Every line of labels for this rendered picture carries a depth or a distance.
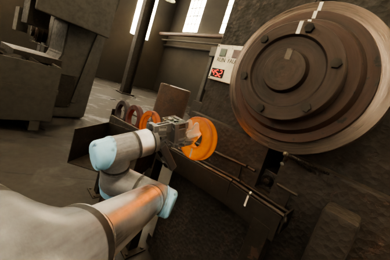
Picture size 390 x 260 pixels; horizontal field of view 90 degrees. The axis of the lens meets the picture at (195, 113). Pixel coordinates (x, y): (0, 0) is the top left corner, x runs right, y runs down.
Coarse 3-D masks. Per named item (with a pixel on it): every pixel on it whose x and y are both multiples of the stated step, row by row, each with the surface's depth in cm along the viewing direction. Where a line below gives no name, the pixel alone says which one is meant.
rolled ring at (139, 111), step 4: (132, 108) 131; (136, 108) 127; (140, 108) 128; (128, 112) 134; (132, 112) 134; (136, 112) 126; (140, 112) 125; (128, 116) 134; (140, 116) 124; (128, 120) 134; (136, 120) 125; (136, 124) 125
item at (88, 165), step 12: (84, 132) 77; (96, 132) 85; (108, 132) 92; (120, 132) 91; (72, 144) 73; (84, 144) 80; (72, 156) 75; (84, 156) 81; (132, 168) 80; (144, 168) 80
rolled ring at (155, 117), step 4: (148, 112) 118; (152, 112) 116; (144, 116) 121; (148, 116) 120; (152, 116) 115; (156, 116) 114; (140, 120) 123; (144, 120) 122; (156, 120) 112; (160, 120) 114; (140, 124) 123; (144, 124) 123; (140, 128) 122; (144, 128) 122
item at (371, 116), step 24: (264, 24) 70; (384, 24) 48; (384, 48) 48; (384, 72) 47; (384, 96) 47; (240, 120) 72; (360, 120) 49; (264, 144) 65; (288, 144) 60; (312, 144) 56; (336, 144) 52
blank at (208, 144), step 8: (192, 120) 72; (200, 120) 69; (208, 120) 69; (200, 128) 69; (208, 128) 66; (208, 136) 66; (216, 136) 67; (192, 144) 72; (200, 144) 68; (208, 144) 65; (184, 152) 72; (192, 152) 70; (200, 152) 67; (208, 152) 65
